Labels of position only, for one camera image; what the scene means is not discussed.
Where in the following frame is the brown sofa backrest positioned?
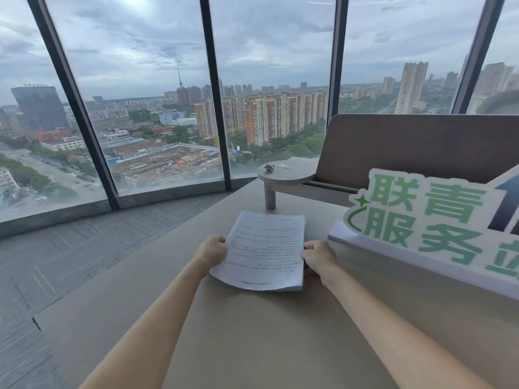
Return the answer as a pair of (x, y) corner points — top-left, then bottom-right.
(315, 113), (519, 196)

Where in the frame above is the white and green letter sign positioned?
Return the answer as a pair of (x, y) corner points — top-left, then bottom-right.
(328, 165), (519, 301)

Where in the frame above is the dark window frame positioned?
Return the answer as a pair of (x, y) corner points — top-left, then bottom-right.
(25, 0), (508, 211)

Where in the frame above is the person's left hand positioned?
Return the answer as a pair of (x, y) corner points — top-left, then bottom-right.
(195, 235), (229, 279)

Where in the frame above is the person's right forearm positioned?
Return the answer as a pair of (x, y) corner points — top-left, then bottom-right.
(324, 265), (493, 389)

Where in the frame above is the person's right hand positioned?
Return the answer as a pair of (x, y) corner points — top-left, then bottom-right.
(300, 240), (340, 289)

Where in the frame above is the person's left forearm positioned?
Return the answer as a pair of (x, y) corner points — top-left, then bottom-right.
(79, 261), (208, 389)

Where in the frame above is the small round grey side table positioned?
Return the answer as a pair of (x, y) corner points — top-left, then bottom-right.
(258, 156), (320, 210)

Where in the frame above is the stack of printed paper sheets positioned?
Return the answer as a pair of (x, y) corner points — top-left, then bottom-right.
(209, 210), (306, 292)

